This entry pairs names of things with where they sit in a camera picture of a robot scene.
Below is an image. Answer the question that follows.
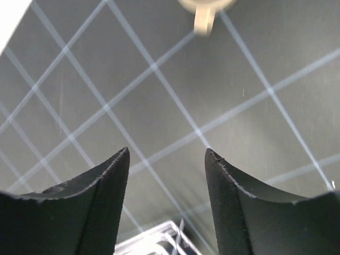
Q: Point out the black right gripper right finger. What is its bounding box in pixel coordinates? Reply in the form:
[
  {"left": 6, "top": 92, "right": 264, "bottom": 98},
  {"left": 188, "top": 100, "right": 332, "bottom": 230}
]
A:
[{"left": 205, "top": 149, "right": 339, "bottom": 254}]

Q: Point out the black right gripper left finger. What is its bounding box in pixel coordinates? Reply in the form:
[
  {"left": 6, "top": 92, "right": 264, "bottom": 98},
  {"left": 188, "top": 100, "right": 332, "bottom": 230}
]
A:
[{"left": 1, "top": 148, "right": 130, "bottom": 254}]

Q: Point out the small beige mug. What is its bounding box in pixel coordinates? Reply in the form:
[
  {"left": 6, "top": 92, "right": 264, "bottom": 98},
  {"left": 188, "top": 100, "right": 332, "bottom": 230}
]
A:
[{"left": 178, "top": 0, "right": 236, "bottom": 36}]

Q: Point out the black grid mat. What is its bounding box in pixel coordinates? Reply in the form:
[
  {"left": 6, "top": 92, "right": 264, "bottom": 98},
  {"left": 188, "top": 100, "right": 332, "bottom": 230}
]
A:
[{"left": 1, "top": 1, "right": 339, "bottom": 254}]

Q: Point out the white wire dish rack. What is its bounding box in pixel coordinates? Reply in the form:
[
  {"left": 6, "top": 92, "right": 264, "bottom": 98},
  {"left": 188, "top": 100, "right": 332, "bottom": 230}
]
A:
[{"left": 114, "top": 219, "right": 201, "bottom": 255}]

